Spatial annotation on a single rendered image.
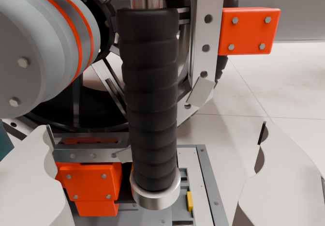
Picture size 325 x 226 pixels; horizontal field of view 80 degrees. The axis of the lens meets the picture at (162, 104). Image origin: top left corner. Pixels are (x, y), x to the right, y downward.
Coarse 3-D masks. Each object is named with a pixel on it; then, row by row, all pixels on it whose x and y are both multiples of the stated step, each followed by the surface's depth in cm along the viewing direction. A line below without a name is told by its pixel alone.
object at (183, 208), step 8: (184, 168) 96; (184, 176) 92; (184, 184) 88; (184, 192) 87; (176, 200) 83; (184, 200) 83; (176, 208) 80; (184, 208) 80; (192, 208) 78; (176, 216) 77; (184, 216) 77; (192, 216) 76; (176, 224) 71; (184, 224) 71; (192, 224) 71
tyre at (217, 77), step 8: (224, 0) 36; (232, 0) 36; (224, 56) 41; (216, 64) 42; (224, 64) 42; (216, 72) 43; (184, 80) 44; (216, 80) 44; (32, 120) 49; (56, 128) 50; (128, 128) 50
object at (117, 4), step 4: (112, 0) 74; (116, 0) 74; (120, 0) 74; (124, 0) 74; (128, 0) 74; (164, 0) 78; (112, 4) 75; (116, 4) 75; (120, 4) 75; (124, 4) 75; (128, 4) 75; (164, 4) 79; (116, 8) 75; (116, 12) 76
